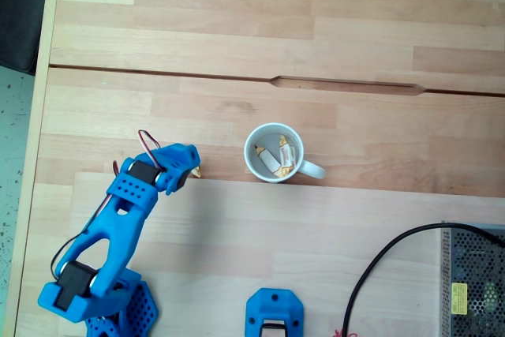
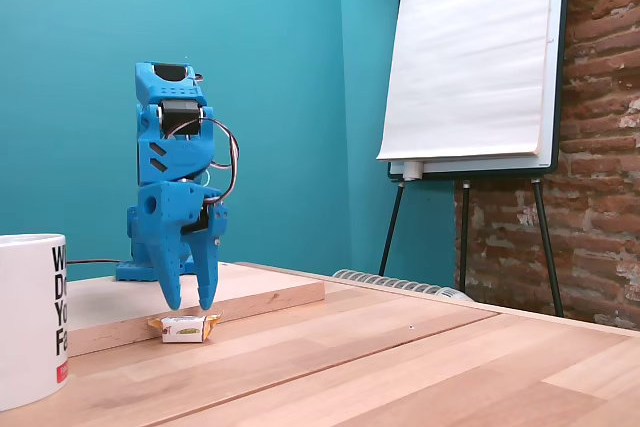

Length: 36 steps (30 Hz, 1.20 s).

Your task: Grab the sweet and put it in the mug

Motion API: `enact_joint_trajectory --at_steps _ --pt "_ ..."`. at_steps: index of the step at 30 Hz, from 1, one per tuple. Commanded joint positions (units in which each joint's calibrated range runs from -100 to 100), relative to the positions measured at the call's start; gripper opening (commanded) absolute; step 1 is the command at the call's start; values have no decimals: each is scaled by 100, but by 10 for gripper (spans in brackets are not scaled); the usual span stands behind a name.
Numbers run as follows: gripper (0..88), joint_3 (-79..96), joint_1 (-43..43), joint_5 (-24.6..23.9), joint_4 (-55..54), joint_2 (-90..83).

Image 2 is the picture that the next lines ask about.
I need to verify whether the flipchart easel with legs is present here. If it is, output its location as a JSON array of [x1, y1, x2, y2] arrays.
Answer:
[[378, 0, 574, 319]]

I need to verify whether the red black servo wire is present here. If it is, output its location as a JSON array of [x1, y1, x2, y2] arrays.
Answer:
[[192, 71, 241, 208]]

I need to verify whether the white radiator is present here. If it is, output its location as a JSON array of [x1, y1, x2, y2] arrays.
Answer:
[[331, 268, 474, 304]]

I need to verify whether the pale wooden board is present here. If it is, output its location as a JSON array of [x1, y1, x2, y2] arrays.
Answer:
[[64, 261, 327, 359]]

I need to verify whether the white ceramic mug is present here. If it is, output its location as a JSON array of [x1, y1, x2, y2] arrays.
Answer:
[[0, 232, 72, 411]]

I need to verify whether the white flipchart paper pad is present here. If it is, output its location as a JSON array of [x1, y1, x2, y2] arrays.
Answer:
[[375, 0, 558, 163]]

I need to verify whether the white gold sweet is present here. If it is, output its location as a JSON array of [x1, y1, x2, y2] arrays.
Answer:
[[145, 311, 224, 345]]

